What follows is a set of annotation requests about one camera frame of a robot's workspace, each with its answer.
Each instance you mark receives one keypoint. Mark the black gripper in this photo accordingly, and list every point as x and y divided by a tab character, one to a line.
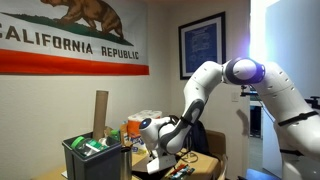
160	176

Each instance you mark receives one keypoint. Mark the black laptop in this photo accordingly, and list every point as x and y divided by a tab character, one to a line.
140	175

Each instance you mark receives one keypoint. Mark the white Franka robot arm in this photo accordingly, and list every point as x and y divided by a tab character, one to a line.
200	86

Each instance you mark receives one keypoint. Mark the red marker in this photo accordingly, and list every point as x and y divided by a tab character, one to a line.
179	170

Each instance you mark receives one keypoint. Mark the dark marker bundle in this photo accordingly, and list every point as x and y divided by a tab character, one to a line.
185	174

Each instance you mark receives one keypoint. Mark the stainless steel tumbler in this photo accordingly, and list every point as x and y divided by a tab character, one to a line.
125	163

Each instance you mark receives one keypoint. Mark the black backpack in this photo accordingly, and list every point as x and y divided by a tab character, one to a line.
201	140

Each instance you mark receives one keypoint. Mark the orange paper towel pack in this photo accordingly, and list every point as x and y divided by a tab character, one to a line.
133	128

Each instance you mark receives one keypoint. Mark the gray plastic trash bin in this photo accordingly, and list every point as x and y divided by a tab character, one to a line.
96	165

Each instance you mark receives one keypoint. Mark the brown armchair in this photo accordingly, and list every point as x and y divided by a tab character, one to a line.
216	141

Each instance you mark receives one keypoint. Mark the clear green labelled container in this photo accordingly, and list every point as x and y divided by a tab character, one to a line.
93	147

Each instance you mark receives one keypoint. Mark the brown cardboard tube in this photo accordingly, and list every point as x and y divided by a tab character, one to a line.
100	113

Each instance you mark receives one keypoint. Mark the green round lid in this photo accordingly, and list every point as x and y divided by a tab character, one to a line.
77	142

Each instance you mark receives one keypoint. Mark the black framed blue picture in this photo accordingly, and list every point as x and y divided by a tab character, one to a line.
201	43

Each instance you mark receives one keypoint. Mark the California Republic flag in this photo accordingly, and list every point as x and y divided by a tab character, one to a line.
73	36

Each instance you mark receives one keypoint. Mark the gray blue open door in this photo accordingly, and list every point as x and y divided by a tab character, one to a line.
293	40

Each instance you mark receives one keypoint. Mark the white wall switch plate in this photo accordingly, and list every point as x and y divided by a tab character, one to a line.
235	97

